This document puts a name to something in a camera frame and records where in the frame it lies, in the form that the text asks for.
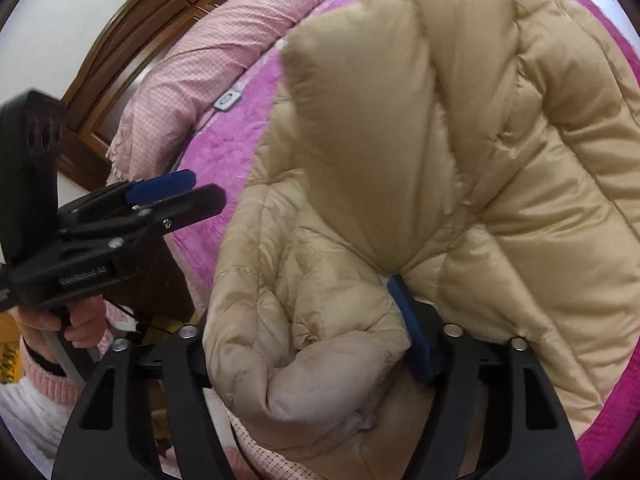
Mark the pink checked sheet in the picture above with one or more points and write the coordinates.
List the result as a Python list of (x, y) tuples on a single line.
[(270, 455)]

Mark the dark wooden headboard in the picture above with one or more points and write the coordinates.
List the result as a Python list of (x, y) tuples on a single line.
[(150, 25)]

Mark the yellow box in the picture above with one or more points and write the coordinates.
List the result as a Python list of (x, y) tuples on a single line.
[(10, 357)]

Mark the pink checked pillow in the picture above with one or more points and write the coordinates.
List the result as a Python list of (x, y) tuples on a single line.
[(200, 60)]

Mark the pink and white bedspread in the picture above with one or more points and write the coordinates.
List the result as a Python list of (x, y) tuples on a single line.
[(220, 160)]

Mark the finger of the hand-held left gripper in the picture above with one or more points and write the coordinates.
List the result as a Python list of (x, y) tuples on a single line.
[(160, 187), (200, 200)]

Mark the white blanket controller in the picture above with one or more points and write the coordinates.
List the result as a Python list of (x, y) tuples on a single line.
[(227, 100)]

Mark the person's left forearm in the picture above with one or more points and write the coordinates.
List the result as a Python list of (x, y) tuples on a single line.
[(30, 410)]

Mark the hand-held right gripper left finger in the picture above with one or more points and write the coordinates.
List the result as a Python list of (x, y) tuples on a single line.
[(192, 355)]

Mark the person's left hand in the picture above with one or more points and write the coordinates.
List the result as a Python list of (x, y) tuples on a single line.
[(85, 330)]

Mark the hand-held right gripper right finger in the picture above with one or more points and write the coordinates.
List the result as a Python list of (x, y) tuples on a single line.
[(412, 330)]

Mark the beige down jacket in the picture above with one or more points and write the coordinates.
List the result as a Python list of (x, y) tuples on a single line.
[(400, 135)]

